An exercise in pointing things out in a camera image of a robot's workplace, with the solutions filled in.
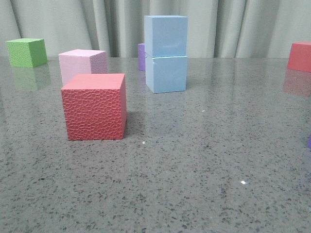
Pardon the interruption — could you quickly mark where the green foam cube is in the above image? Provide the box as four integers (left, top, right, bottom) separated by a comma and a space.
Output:
6, 38, 48, 67

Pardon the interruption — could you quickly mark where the grey-green curtain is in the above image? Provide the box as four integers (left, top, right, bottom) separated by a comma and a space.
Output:
0, 0, 311, 58

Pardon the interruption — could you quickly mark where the purple foam cube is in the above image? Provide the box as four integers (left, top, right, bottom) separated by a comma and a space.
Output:
138, 43, 145, 71

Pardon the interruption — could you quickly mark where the purple cube at right edge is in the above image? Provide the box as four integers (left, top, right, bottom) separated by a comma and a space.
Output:
307, 134, 311, 148

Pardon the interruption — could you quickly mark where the light blue foam cube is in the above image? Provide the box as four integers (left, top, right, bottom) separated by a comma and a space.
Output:
145, 56, 188, 93

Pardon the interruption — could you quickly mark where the red foam cube far right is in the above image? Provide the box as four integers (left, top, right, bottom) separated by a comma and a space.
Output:
287, 41, 311, 72

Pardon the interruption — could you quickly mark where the red textured foam cube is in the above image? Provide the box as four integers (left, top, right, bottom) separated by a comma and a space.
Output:
61, 73, 127, 140

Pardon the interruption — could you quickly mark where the pink foam cube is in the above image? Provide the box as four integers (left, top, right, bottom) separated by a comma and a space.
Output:
58, 49, 108, 85

